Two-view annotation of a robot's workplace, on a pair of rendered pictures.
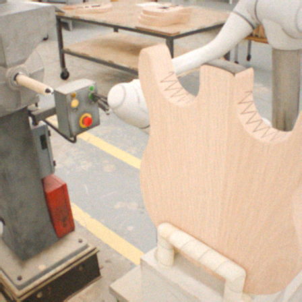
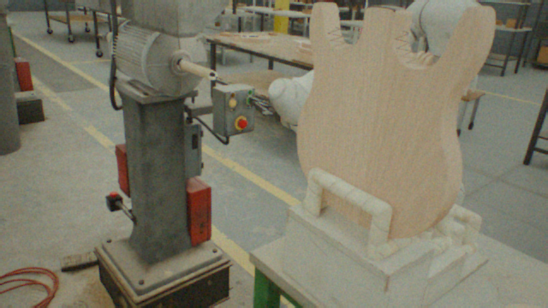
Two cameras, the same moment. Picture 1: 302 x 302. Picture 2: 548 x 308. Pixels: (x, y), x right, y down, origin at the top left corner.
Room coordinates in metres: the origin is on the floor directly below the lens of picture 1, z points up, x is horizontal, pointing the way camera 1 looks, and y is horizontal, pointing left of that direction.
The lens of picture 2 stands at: (-0.21, 0.03, 1.56)
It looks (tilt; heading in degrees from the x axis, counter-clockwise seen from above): 23 degrees down; 2
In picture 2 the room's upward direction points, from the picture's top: 3 degrees clockwise
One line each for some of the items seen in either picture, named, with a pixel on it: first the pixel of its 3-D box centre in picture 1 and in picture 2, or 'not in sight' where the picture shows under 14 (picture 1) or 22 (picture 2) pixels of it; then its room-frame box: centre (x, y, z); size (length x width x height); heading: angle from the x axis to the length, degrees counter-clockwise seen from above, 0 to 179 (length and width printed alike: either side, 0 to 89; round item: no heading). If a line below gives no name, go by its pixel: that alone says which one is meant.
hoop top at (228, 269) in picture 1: (199, 251); (347, 192); (0.49, -0.08, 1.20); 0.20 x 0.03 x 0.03; 42
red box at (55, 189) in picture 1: (48, 197); (189, 201); (1.58, 0.52, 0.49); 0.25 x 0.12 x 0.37; 44
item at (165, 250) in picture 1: (165, 247); (313, 195); (0.55, -0.03, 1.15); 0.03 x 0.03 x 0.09
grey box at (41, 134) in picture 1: (32, 121); (185, 119); (1.57, 0.53, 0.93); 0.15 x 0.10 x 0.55; 44
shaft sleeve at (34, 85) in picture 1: (34, 85); (198, 69); (1.19, 0.37, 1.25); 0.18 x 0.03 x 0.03; 44
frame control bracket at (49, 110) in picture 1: (52, 110); (208, 109); (1.49, 0.40, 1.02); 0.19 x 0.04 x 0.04; 134
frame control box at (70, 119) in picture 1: (64, 111); (220, 113); (1.53, 0.36, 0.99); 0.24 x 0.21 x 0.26; 44
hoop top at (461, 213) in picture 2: not in sight; (443, 205); (0.76, -0.38, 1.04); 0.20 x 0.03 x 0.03; 42
